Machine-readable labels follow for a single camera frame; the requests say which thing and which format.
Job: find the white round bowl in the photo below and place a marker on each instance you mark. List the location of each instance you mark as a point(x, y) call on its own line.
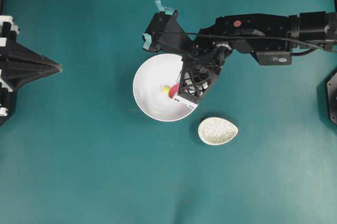
point(161, 69)

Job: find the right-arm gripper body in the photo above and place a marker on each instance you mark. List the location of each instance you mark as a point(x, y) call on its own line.
point(200, 70)

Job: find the yellow hexagonal prism block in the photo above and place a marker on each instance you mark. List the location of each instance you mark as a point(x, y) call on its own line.
point(165, 89)

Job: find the pink plastic spoon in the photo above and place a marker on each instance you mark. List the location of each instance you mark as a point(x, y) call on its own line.
point(173, 90)

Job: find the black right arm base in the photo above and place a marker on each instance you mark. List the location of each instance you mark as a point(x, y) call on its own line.
point(326, 97)

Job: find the speckled ceramic spoon rest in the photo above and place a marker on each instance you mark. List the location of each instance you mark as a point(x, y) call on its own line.
point(217, 131)

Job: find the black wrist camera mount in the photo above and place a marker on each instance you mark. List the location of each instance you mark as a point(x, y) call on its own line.
point(165, 34)

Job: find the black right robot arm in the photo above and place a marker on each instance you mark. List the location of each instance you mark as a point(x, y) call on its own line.
point(269, 39)

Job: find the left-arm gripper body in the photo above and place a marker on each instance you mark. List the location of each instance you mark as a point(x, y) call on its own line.
point(8, 99)

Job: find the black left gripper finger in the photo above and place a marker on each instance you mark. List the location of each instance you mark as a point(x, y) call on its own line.
point(26, 75)
point(14, 51)

